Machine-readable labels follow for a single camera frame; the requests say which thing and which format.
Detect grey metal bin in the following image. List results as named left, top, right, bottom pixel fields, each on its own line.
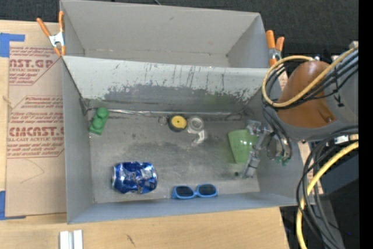
left=59, top=0, right=300, bottom=225

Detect crushed blue can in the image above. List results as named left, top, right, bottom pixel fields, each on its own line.
left=111, top=161, right=159, bottom=194

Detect green toy brick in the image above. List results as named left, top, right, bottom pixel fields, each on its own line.
left=89, top=107, right=110, bottom=136

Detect yellow and black toy wheel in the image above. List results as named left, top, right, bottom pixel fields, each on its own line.
left=158, top=114, right=188, bottom=133

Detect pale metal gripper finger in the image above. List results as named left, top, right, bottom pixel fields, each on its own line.
left=241, top=152, right=261, bottom=179
left=246, top=121, right=264, bottom=137

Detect green cup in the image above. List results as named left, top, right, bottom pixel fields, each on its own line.
left=227, top=129, right=259, bottom=164

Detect brown cardboard board red print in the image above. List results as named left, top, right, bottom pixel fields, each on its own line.
left=0, top=19, right=68, bottom=219

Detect blue sunglasses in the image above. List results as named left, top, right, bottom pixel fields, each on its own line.
left=171, top=183, right=219, bottom=200

